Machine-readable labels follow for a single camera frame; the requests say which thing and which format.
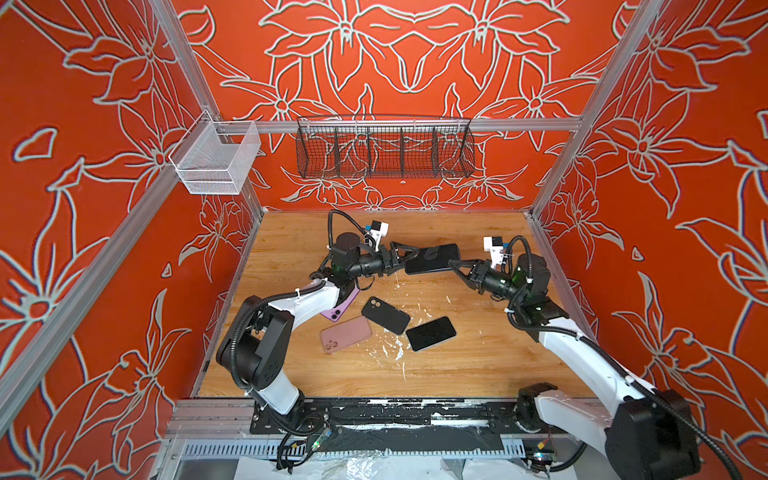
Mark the pink phone case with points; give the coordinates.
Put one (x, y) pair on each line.
(345, 335)

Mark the black phone lower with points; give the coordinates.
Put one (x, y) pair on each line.
(431, 333)

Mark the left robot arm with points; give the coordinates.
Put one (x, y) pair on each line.
(254, 348)

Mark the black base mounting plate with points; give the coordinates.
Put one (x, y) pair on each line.
(494, 414)

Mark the dark phone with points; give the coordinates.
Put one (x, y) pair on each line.
(433, 259)

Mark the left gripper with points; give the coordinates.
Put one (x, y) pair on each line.
(387, 262)

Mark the white cable duct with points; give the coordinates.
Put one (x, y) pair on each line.
(266, 449)

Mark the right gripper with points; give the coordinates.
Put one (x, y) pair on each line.
(480, 275)

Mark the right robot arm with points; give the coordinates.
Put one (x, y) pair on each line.
(643, 432)

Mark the purple phone case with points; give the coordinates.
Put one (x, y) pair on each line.
(336, 313)

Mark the black wire basket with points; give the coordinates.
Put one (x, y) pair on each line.
(365, 146)

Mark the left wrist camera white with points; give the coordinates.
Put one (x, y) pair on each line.
(374, 233)

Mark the black phone case with camera hole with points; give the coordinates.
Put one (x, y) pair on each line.
(385, 315)

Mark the clear plastic bin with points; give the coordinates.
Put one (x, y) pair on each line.
(215, 157)

